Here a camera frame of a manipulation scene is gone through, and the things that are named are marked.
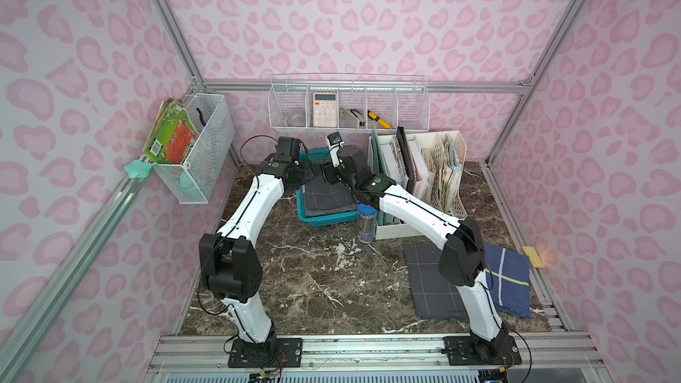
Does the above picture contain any dark grey checked pillowcase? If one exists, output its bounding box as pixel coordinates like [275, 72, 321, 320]
[301, 163, 356, 218]
[404, 245, 467, 320]

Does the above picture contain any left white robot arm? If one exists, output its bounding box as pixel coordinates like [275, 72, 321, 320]
[199, 137, 315, 347]

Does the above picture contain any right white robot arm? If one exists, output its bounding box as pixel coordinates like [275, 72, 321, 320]
[324, 132, 513, 363]

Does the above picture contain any teal plastic basket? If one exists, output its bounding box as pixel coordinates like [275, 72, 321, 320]
[295, 148, 358, 227]

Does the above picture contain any navy blue folded pillowcase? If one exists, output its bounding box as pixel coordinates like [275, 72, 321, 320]
[484, 243, 530, 318]

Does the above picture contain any green folder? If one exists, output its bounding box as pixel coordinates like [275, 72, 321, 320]
[370, 129, 386, 227]

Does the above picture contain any clear tape roll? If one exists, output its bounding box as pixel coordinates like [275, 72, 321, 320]
[286, 113, 307, 128]

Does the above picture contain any blue lid pencil jar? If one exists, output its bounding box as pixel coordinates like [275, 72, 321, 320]
[356, 204, 378, 244]

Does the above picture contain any grey stapler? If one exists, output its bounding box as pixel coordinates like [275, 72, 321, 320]
[340, 108, 366, 129]

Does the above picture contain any black folder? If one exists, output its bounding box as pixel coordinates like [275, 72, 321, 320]
[397, 126, 417, 194]

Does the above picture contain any yellow utility knife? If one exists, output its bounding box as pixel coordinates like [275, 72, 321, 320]
[367, 110, 393, 129]

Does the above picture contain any pink white book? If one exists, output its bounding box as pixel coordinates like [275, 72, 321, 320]
[408, 139, 430, 200]

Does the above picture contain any white calculator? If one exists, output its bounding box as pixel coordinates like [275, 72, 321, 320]
[312, 91, 339, 128]

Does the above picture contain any white desktop file organizer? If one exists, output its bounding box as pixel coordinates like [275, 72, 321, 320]
[368, 131, 467, 219]

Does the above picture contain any green red book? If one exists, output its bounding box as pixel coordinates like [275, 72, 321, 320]
[143, 99, 200, 164]

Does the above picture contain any yellow sponge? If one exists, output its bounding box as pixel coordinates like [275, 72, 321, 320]
[522, 246, 544, 269]

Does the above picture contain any white wire wall shelf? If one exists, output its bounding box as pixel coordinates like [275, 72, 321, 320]
[268, 73, 430, 132]

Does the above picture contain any white mesh wall basket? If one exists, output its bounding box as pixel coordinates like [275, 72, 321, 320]
[154, 93, 235, 205]

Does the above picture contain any mint green wall hook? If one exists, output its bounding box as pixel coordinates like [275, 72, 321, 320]
[124, 160, 156, 180]

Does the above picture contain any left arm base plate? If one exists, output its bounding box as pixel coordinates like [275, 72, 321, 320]
[226, 338, 303, 369]

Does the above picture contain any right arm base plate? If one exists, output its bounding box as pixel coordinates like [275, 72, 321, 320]
[443, 334, 523, 367]

